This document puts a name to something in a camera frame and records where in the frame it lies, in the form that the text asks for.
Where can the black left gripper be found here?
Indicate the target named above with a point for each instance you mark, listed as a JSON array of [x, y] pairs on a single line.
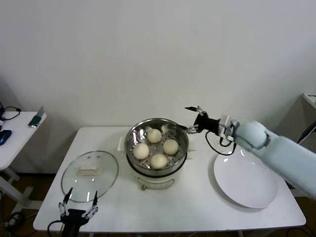
[[72, 218]]

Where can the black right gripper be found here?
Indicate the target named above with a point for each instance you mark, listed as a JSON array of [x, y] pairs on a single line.
[[207, 123]]

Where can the white steamed baozi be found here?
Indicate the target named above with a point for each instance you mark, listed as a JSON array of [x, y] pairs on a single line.
[[158, 161], [141, 151], [170, 146], [154, 135]]

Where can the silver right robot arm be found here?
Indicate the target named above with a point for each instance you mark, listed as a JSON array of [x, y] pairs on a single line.
[[284, 153]]

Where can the perforated steel steamer basket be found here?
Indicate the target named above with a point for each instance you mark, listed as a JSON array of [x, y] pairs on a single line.
[[181, 153]]

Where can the cream electric cooker pot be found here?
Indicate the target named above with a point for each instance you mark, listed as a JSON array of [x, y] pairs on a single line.
[[158, 181]]

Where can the white round plate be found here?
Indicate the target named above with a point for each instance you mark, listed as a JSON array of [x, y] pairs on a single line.
[[242, 180]]

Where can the green and white package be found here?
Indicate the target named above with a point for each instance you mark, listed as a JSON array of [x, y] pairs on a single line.
[[37, 119]]

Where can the blue computer mouse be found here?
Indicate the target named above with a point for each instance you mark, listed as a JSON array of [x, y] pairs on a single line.
[[5, 137]]

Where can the white cabinet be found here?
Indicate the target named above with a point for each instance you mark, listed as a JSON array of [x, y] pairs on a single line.
[[311, 101]]

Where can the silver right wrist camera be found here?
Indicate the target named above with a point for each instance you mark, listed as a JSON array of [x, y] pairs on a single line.
[[227, 127]]

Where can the white wall shelf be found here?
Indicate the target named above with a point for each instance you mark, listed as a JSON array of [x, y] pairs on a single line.
[[19, 138]]

